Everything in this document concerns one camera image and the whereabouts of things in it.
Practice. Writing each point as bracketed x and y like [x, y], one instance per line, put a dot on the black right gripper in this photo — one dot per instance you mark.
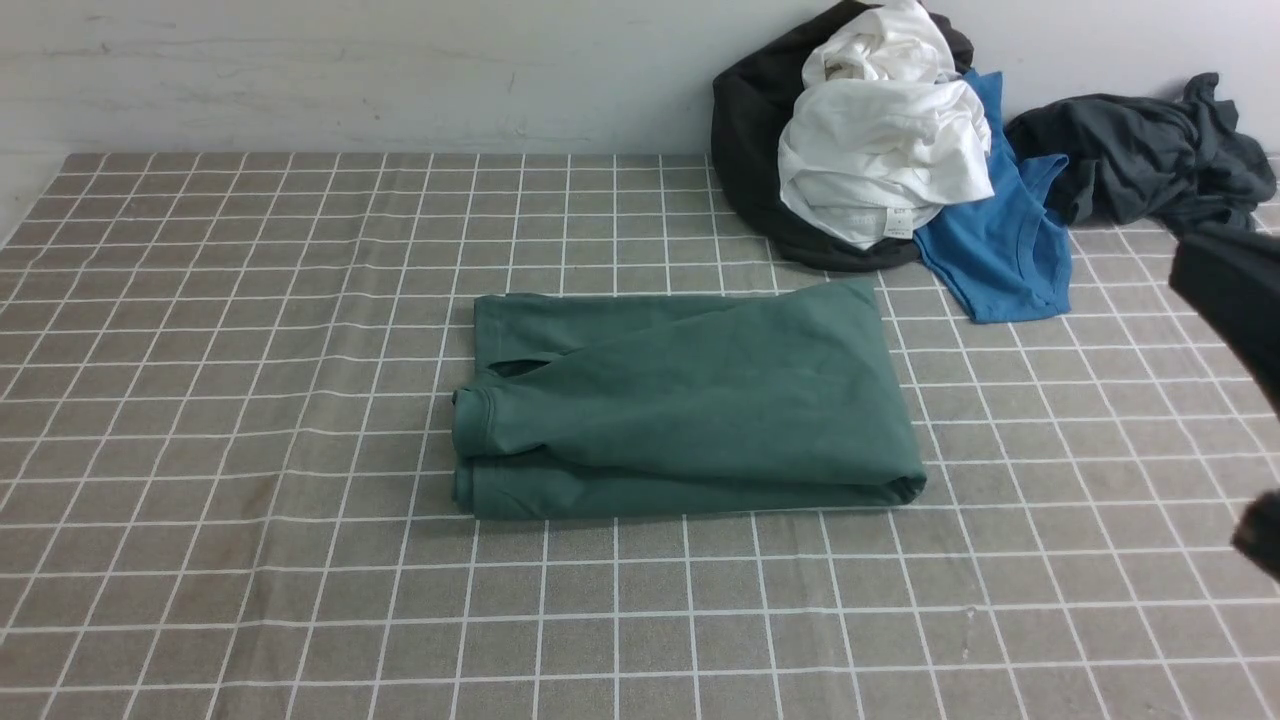
[1231, 278]

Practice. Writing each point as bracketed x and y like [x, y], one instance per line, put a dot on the green long-sleeve top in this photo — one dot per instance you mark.
[651, 406]

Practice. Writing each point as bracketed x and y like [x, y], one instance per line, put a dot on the blue t-shirt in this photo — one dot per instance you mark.
[1005, 259]

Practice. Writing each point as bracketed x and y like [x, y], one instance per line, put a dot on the dark grey crumpled shirt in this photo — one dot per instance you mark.
[1180, 161]

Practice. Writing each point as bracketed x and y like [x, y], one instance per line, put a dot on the white crumpled shirt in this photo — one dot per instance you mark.
[886, 133]

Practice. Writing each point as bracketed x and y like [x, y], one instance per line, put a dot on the black crumpled garment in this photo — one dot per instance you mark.
[753, 101]

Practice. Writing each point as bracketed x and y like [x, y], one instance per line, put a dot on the grey checked tablecloth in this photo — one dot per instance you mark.
[227, 470]

